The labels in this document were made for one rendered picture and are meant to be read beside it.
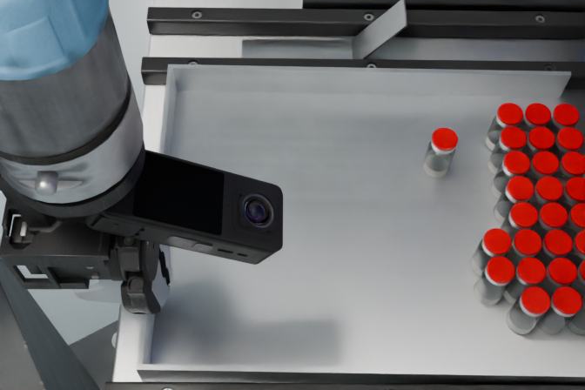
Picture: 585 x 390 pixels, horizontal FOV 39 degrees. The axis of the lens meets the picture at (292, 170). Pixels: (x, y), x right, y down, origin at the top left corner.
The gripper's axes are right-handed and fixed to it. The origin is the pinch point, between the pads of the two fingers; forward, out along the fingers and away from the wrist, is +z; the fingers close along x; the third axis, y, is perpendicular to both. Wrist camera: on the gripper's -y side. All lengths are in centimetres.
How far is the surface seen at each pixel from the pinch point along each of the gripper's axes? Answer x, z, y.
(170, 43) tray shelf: -25.0, 3.7, 1.9
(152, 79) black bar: -20.3, 2.8, 3.0
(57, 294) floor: -34, 91, 35
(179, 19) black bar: -26.1, 1.7, 0.9
